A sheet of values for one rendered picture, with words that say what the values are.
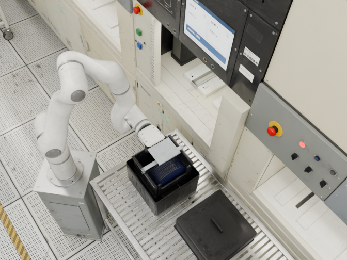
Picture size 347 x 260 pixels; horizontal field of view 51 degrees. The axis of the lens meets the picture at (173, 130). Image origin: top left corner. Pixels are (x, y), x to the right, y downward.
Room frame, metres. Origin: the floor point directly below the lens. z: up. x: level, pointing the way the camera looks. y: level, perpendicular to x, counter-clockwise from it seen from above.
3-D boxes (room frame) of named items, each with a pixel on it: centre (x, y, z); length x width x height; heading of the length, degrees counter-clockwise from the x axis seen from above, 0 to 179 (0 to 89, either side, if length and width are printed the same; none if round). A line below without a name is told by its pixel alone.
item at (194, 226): (0.61, -0.24, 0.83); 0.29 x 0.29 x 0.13; 40
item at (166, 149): (0.87, 0.04, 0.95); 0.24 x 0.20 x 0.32; 129
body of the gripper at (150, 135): (0.95, 0.11, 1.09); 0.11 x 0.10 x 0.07; 39
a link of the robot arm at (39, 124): (0.92, 0.59, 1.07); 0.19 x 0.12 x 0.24; 23
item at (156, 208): (0.86, 0.04, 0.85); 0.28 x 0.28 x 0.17; 39
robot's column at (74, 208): (0.89, 0.57, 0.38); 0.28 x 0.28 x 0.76; 86
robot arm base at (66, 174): (0.89, 0.57, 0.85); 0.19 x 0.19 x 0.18
